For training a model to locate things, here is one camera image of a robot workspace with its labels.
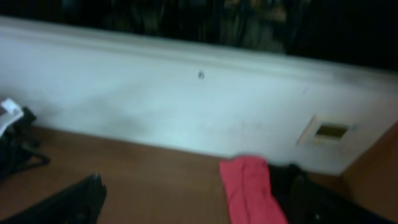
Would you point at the white wall outlet plate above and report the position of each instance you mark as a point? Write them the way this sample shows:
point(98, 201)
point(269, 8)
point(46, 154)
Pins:
point(328, 131)

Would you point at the black garment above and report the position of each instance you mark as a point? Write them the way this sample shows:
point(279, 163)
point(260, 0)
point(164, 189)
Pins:
point(282, 178)

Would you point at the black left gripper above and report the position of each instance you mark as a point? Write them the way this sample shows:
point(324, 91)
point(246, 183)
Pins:
point(18, 145)

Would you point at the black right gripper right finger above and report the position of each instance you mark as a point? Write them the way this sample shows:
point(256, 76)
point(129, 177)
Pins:
point(310, 203)

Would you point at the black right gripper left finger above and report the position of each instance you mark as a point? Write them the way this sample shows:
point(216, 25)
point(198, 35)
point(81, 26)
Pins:
point(80, 203)

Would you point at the dark window with frame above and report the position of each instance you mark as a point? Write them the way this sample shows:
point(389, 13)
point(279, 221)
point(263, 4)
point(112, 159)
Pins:
point(360, 33)

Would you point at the red printed t-shirt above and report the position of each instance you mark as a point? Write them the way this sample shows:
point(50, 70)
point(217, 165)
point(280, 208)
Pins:
point(247, 186)

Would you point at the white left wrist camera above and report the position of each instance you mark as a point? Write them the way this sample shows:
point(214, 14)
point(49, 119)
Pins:
point(10, 113)

